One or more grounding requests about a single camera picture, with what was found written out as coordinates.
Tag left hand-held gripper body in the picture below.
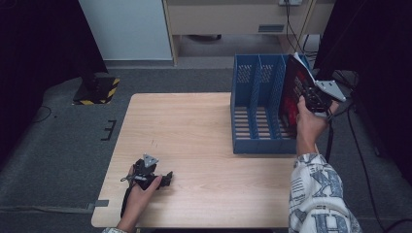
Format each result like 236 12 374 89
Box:
120 153 163 191

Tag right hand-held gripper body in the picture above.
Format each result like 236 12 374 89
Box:
303 80 348 115

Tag black magazine with red print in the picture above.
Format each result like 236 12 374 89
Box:
278 51 317 130

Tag blue plastic file rack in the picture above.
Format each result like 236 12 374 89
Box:
229 53 311 155

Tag person's left hand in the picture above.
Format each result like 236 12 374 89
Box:
116 164 163 233

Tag person's right hand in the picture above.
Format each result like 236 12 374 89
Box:
295 94 341 157

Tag grey tape piece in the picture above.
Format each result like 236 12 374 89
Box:
86 199 110 211

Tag black curtain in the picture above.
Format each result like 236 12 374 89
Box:
0 0 110 166
313 0 412 187

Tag beige wooden desk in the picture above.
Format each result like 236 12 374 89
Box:
161 0 338 67

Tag white cabinet panel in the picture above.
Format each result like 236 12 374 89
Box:
78 0 174 62

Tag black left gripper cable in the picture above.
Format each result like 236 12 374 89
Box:
120 183 136 218

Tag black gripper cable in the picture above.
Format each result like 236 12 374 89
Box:
120 183 136 218
324 109 335 163

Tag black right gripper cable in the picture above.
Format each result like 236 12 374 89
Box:
324 109 335 163

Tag black hanging cables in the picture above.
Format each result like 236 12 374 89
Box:
284 3 320 59

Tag long black floor cable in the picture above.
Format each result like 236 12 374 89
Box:
333 96 412 233

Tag thin black floor cable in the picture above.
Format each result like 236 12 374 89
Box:
31 104 53 124

